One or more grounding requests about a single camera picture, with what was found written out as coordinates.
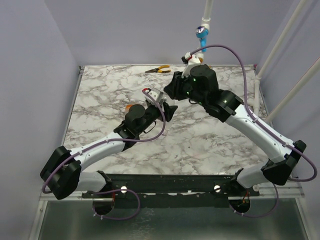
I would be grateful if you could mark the aluminium rail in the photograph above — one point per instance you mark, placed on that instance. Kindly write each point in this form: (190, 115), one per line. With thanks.
(292, 190)

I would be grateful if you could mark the white PVC pipe frame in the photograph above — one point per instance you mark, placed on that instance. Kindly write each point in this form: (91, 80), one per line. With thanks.
(283, 38)

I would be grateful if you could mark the yellow handled pliers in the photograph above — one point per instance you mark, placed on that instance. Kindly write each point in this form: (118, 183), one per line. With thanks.
(163, 69)

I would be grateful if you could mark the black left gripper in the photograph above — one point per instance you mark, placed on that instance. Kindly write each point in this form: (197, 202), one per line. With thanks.
(168, 111)

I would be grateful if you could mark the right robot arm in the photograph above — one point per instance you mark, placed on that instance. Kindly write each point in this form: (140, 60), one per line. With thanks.
(202, 87)

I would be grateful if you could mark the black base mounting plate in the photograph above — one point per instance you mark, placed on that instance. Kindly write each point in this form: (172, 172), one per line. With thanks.
(215, 187)

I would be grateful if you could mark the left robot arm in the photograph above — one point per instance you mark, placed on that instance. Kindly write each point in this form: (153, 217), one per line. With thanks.
(62, 172)

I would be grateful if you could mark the orange label tea bottle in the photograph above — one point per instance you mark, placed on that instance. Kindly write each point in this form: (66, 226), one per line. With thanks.
(130, 104)

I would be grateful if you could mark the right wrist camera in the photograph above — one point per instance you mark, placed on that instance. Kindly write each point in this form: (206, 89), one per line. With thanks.
(190, 61)

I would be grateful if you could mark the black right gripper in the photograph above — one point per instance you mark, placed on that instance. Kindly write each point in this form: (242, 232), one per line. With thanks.
(176, 85)

